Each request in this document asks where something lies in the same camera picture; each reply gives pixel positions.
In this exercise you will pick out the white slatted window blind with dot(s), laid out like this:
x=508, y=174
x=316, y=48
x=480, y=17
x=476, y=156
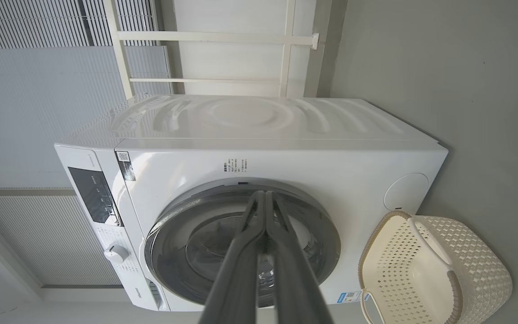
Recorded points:
x=47, y=238
x=29, y=22

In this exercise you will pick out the black QR code sticker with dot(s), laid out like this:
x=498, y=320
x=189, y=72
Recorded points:
x=125, y=165

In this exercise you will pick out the white front-load washing machine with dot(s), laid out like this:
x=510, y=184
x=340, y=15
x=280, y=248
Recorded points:
x=286, y=153

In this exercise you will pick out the cream perforated laundry basket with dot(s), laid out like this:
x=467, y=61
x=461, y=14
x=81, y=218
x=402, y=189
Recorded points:
x=421, y=279

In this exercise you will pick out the dark round washing machine door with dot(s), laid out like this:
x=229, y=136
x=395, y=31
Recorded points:
x=187, y=243

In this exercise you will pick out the blue white energy label sticker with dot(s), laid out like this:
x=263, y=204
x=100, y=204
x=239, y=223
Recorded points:
x=349, y=297

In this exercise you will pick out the white washing machine control knob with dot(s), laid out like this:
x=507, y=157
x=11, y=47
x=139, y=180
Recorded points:
x=116, y=253

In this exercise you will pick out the white metal rack frame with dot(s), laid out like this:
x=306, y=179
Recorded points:
x=205, y=37

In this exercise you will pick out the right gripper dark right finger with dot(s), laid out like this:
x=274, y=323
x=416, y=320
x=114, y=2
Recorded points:
x=297, y=288

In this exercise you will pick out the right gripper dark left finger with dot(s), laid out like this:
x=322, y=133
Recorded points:
x=236, y=283

